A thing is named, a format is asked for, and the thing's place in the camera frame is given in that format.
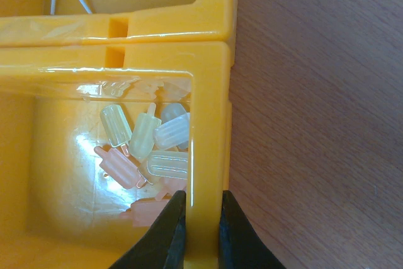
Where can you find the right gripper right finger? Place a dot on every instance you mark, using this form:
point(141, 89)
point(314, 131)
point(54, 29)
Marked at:
point(239, 244)

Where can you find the orange three-compartment bin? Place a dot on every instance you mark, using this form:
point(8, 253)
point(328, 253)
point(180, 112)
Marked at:
point(59, 67)

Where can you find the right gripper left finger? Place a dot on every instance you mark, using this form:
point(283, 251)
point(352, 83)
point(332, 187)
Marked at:
point(163, 245)

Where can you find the popsicle candies pile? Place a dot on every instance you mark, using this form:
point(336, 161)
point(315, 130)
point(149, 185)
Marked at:
point(133, 162)

